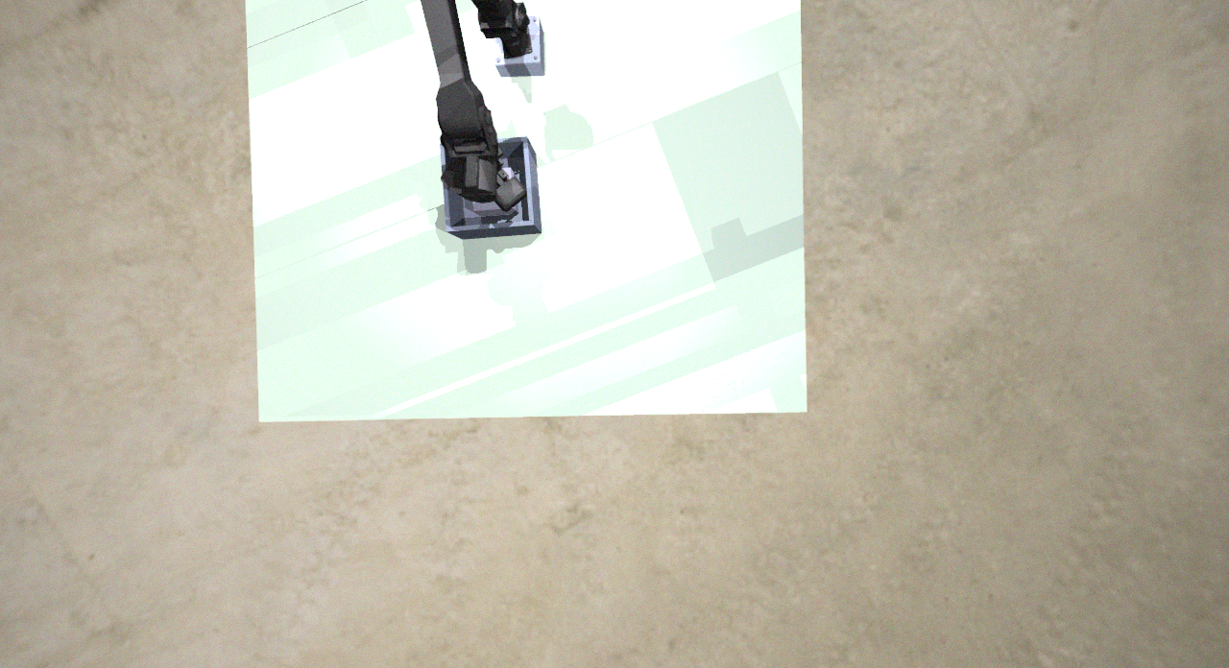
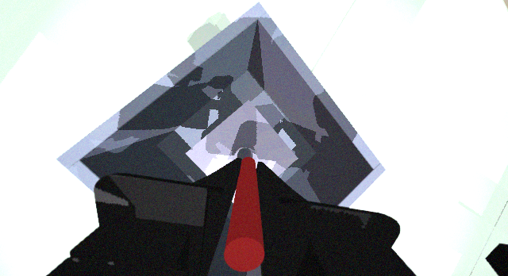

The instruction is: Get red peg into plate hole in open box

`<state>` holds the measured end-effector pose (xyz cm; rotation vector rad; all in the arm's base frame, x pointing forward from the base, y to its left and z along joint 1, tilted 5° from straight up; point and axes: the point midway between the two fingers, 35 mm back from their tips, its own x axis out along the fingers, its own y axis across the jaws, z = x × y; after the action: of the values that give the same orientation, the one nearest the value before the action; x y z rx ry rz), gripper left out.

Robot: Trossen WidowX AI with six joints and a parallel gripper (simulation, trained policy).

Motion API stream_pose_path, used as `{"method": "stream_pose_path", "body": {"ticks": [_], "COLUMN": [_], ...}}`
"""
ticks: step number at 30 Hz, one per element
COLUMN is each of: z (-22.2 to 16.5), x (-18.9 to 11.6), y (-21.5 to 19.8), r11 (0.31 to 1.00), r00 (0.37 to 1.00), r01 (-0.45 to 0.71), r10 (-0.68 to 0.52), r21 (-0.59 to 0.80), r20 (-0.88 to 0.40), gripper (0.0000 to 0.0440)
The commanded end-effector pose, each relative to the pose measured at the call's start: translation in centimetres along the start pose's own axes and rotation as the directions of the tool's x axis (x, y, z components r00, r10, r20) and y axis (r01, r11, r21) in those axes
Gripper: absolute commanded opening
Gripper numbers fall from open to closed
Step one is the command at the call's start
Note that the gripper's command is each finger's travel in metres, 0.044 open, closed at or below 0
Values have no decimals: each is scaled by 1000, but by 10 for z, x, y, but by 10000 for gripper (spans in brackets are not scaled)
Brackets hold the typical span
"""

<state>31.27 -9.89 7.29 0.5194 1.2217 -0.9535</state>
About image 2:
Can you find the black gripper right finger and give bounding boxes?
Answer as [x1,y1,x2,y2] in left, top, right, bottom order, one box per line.
[256,161,401,276]

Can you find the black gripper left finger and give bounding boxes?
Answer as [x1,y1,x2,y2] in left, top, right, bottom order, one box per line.
[94,158,242,276]

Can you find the red peg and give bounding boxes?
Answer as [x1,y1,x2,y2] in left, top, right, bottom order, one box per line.
[224,157,264,272]

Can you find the pale grey square plate with hole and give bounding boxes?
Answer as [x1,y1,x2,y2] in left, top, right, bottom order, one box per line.
[186,100,298,176]

